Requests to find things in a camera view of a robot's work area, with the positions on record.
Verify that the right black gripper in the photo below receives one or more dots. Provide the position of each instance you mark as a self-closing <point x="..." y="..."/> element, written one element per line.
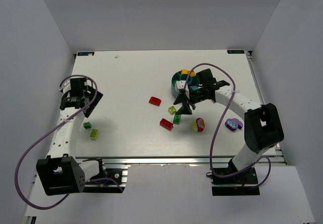
<point x="195" y="97"/>

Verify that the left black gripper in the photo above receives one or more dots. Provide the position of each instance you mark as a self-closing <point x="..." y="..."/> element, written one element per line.
<point x="91" y="102"/>

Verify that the green lego plate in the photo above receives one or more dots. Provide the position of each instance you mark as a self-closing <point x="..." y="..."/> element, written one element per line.
<point x="177" y="119"/>

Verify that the dark green small lego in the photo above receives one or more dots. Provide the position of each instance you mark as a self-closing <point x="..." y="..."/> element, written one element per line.
<point x="87" y="125"/>

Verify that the yellow rounded lego brick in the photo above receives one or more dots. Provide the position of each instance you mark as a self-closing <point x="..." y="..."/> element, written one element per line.
<point x="185" y="72"/>

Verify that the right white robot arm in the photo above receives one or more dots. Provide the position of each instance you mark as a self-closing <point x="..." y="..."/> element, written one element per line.
<point x="262" y="125"/>

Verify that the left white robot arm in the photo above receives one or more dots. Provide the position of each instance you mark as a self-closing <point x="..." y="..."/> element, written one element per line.
<point x="59" y="172"/>

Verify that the light green small lego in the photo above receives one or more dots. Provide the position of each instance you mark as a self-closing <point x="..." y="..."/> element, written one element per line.
<point x="172" y="110"/>

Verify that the red flower lego piece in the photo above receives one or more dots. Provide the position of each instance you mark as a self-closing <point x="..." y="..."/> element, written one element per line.
<point x="200" y="124"/>

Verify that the red rectangular lego brick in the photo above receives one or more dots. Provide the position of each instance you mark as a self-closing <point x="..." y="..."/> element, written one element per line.
<point x="166" y="124"/>

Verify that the lime green lego brick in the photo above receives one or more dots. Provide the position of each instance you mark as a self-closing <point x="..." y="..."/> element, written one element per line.
<point x="94" y="134"/>

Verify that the red curved lego brick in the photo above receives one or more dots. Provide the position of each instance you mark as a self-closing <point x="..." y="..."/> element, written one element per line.
<point x="155" y="101"/>

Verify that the purple paw lego piece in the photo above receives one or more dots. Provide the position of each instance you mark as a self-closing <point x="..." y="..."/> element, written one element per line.
<point x="233" y="124"/>

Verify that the left corner label sticker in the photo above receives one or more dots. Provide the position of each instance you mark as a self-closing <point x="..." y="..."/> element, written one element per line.
<point x="85" y="53"/>

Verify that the corner label sticker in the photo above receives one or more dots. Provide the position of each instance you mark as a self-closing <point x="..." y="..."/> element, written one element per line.
<point x="235" y="51"/>
<point x="85" y="53"/>

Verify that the right corner label sticker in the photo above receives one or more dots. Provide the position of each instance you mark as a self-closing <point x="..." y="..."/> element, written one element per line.
<point x="235" y="51"/>

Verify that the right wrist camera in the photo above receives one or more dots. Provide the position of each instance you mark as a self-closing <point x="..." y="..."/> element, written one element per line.
<point x="180" y="85"/>

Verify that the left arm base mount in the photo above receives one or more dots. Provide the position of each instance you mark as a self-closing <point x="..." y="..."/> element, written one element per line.
<point x="108" y="180"/>

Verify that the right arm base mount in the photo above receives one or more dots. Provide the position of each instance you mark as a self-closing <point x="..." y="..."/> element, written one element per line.
<point x="244" y="184"/>

